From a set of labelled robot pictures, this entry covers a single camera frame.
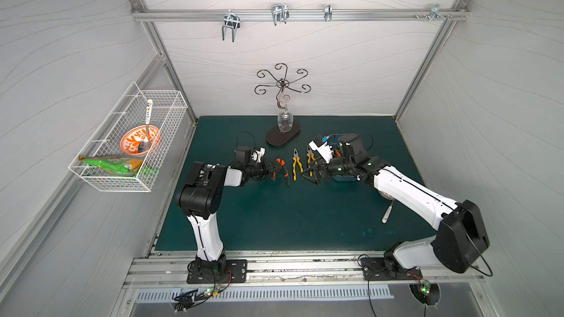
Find small yellow black pliers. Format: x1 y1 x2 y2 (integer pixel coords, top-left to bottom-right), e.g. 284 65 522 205
292 148 303 181

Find orange patterned plate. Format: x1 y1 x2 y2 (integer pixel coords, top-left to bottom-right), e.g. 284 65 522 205
119 125 162 156

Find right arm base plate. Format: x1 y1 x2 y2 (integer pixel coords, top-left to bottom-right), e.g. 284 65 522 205
357 254 423 283

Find metal hook clamp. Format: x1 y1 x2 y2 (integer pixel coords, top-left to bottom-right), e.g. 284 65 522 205
222 13 241 43
414 4 454 22
271 4 289 26

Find metal hook small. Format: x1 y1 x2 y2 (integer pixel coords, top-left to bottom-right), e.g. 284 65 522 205
324 4 333 22

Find white wire basket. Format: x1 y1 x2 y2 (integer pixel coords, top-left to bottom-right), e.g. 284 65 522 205
68 82 187 192

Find white patterned ceramic bowl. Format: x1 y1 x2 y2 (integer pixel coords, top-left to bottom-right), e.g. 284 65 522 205
377 186 395 200

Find green snack bag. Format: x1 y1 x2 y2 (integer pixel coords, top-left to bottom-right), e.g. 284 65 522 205
78 156 160 177

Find dark oval stand base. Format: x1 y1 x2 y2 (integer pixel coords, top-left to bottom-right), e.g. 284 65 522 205
265 121 301 147

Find metal hook clamp middle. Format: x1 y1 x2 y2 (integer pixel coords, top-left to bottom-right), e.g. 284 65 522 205
271 4 289 26

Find spoon in basket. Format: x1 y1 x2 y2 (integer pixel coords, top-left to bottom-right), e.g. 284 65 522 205
137 99 154 154

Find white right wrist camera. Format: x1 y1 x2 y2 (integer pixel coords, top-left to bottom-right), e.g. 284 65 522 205
308 139 333 163

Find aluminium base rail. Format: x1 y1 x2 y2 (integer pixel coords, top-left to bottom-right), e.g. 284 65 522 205
122 250 486 289

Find metal hook clamp right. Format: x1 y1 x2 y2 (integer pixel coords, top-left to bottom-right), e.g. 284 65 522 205
414 4 454 22

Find clear wine glass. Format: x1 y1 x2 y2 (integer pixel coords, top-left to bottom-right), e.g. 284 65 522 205
277 95 294 134

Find orange black pliers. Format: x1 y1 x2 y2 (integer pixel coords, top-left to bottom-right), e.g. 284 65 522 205
281 164 290 187

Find white vented cable duct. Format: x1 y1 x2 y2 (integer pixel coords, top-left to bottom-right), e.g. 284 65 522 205
135 283 395 305

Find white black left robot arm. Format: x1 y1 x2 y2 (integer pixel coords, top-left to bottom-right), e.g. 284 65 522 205
177 146 290 275

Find large yellow black pliers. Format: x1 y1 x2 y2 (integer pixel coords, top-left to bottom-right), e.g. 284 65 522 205
306 145 317 169

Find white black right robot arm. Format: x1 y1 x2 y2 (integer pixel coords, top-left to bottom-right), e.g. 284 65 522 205
301 134 490 276

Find metal hook clamp left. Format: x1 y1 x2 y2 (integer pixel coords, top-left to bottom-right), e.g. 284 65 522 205
222 13 241 43

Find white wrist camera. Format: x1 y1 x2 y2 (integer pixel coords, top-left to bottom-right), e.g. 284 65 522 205
308 139 333 163
251 148 266 164

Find teal plastic storage box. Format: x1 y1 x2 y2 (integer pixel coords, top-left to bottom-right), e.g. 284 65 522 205
328 134 368 181

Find aluminium cross rail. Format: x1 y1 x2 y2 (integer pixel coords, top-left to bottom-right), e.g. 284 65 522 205
132 7 471 23

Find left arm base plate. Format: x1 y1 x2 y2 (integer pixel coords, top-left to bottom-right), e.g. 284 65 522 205
186 258 248 284

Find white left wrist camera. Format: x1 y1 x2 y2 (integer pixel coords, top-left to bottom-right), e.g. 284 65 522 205
251 148 266 164

